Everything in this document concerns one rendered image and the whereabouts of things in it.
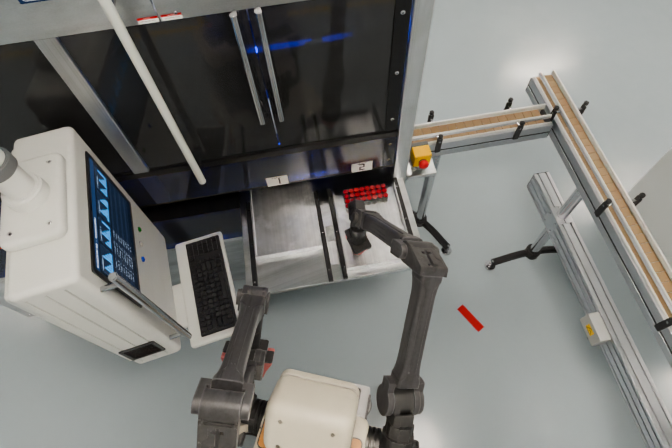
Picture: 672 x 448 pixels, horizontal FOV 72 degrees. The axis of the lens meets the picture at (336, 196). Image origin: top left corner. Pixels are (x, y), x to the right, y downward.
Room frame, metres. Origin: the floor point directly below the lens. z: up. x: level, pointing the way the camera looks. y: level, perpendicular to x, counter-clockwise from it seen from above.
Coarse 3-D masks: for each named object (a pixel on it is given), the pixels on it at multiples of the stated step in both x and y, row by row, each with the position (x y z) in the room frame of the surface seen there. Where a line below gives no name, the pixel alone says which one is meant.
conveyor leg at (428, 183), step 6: (438, 156) 1.22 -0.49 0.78; (438, 162) 1.22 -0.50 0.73; (426, 180) 1.23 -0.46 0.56; (432, 180) 1.22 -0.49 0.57; (426, 186) 1.22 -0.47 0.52; (432, 186) 1.23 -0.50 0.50; (426, 192) 1.22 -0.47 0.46; (420, 198) 1.24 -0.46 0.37; (426, 198) 1.22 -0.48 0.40; (420, 204) 1.23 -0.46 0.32; (426, 204) 1.22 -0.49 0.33; (420, 210) 1.22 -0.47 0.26; (420, 216) 1.22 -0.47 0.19
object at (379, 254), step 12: (396, 192) 0.96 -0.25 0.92; (336, 204) 0.95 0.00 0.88; (372, 204) 0.93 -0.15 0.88; (384, 204) 0.93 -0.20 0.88; (396, 204) 0.93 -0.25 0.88; (348, 216) 0.89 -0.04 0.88; (384, 216) 0.87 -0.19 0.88; (396, 216) 0.87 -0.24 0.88; (348, 228) 0.83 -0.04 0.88; (372, 240) 0.77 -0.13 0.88; (348, 252) 0.73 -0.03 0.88; (372, 252) 0.72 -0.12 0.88; (384, 252) 0.72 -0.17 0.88; (348, 264) 0.68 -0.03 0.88; (360, 264) 0.67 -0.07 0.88; (372, 264) 0.66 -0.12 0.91; (384, 264) 0.66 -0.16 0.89
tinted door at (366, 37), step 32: (320, 0) 1.03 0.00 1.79; (352, 0) 1.04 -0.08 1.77; (384, 0) 1.05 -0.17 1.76; (256, 32) 1.01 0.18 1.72; (288, 32) 1.02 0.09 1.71; (320, 32) 1.03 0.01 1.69; (352, 32) 1.04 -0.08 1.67; (384, 32) 1.05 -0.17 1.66; (288, 64) 1.02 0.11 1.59; (320, 64) 1.03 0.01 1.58; (352, 64) 1.04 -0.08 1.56; (384, 64) 1.05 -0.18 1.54; (288, 96) 1.02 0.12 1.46; (320, 96) 1.03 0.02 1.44; (352, 96) 1.04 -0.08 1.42; (384, 96) 1.05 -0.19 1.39; (288, 128) 1.02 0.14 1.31; (320, 128) 1.03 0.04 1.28; (352, 128) 1.04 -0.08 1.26; (384, 128) 1.05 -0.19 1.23
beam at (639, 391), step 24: (552, 192) 1.11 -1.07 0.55; (552, 216) 0.98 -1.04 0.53; (552, 240) 0.90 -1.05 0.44; (576, 240) 0.84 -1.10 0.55; (576, 264) 0.73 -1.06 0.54; (576, 288) 0.65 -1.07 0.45; (600, 288) 0.61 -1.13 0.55; (600, 312) 0.50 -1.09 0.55; (624, 336) 0.40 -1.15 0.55; (624, 360) 0.30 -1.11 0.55; (624, 384) 0.22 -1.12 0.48; (648, 384) 0.21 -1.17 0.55; (648, 408) 0.13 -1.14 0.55; (648, 432) 0.05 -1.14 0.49
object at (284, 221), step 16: (256, 192) 1.04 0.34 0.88; (272, 192) 1.03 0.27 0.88; (288, 192) 1.03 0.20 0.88; (304, 192) 1.02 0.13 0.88; (256, 208) 0.96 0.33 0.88; (272, 208) 0.95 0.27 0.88; (288, 208) 0.95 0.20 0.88; (304, 208) 0.94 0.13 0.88; (256, 224) 0.88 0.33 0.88; (272, 224) 0.88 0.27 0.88; (288, 224) 0.87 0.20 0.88; (304, 224) 0.87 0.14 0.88; (256, 240) 0.81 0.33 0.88; (272, 240) 0.81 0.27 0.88; (288, 240) 0.80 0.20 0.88; (304, 240) 0.80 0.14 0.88; (320, 240) 0.77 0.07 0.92; (256, 256) 0.73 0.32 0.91; (272, 256) 0.73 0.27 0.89
